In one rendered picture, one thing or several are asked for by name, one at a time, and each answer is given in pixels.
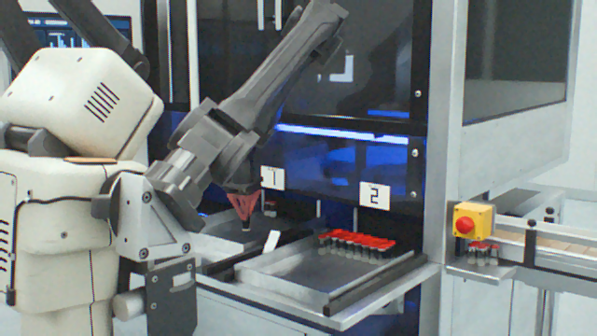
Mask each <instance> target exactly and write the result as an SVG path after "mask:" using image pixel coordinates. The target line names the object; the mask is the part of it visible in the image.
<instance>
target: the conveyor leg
mask: <svg viewBox="0 0 597 336"><path fill-rule="evenodd" d="M525 285H528V286H533V287H536V288H538V290H537V302H536V313H535V336H556V328H557V318H558V308H559V297H560V294H563V293H564V292H562V291H559V290H554V289H550V288H547V287H543V286H539V285H535V284H531V283H527V282H525Z"/></svg>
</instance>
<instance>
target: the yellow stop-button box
mask: <svg viewBox="0 0 597 336"><path fill-rule="evenodd" d="M463 216H466V217H470V218H471V219H472V220H473V223H474V229H473V231H471V232H470V233H468V234H461V233H460V232H459V231H458V230H456V228H455V222H456V220H457V219H458V218H459V217H463ZM494 217H495V205H494V204H488V203H483V202H477V201H470V200H465V201H463V202H461V203H460V204H458V205H456V206H454V214H453V232H452V233H453V235H455V236H460V237H465V238H469V239H474V240H480V241H482V240H484V239H485V238H487V237H489V236H490V235H493V231H494Z"/></svg>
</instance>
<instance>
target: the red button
mask: <svg viewBox="0 0 597 336"><path fill-rule="evenodd" d="M455 228H456V230H458V231H459V232H460V233H461V234H468V233H470V232H471V231H473V229H474V223H473V220H472V219H471V218H470V217H466V216H463V217H459V218H458V219H457V220H456V222H455Z"/></svg>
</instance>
